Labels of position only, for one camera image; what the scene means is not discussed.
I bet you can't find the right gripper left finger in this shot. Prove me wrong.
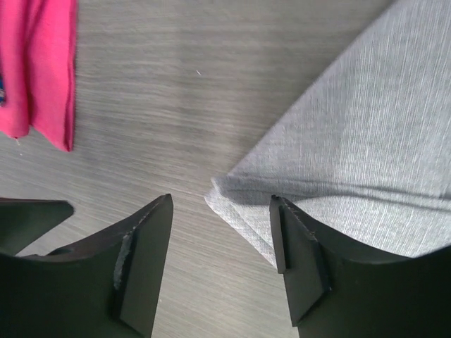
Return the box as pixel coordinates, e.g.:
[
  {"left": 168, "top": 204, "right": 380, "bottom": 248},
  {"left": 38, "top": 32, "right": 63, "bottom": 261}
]
[{"left": 1, "top": 194, "right": 173, "bottom": 337}]

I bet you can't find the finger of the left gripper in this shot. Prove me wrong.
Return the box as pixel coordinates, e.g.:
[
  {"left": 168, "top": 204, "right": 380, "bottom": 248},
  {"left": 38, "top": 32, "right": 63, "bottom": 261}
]
[{"left": 1, "top": 198, "right": 74, "bottom": 256}]

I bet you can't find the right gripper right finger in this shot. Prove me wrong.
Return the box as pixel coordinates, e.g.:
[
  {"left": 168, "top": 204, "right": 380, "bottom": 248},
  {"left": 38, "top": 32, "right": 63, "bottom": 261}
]
[{"left": 270, "top": 196, "right": 450, "bottom": 337}]

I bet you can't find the patterned blue cloth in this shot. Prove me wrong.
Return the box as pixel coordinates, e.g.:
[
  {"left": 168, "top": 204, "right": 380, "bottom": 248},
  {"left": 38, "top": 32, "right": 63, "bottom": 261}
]
[{"left": 0, "top": 65, "right": 8, "bottom": 108}]

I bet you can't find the grey cloth napkin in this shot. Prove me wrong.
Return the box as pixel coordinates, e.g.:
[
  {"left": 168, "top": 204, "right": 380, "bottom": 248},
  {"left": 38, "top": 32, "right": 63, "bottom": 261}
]
[{"left": 205, "top": 1, "right": 450, "bottom": 263}]

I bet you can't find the pink folded cloth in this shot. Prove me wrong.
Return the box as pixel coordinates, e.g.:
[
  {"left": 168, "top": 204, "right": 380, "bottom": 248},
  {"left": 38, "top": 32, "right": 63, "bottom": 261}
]
[{"left": 1, "top": 1, "right": 78, "bottom": 151}]

